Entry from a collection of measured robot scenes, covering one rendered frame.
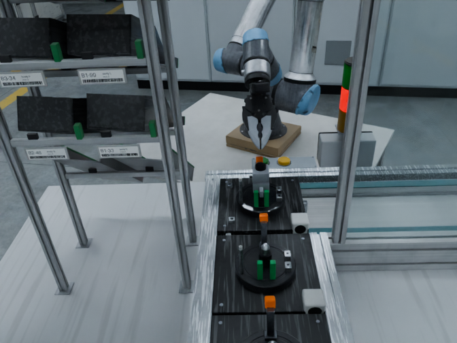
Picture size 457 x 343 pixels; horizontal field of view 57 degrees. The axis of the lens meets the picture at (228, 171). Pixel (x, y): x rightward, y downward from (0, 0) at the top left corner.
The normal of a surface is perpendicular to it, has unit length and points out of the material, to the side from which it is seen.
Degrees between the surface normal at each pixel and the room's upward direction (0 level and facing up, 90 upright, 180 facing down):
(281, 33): 90
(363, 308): 0
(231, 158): 0
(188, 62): 90
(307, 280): 0
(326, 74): 90
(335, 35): 90
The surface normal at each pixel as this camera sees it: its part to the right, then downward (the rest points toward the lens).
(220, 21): -0.18, 0.56
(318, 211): -0.05, -0.83
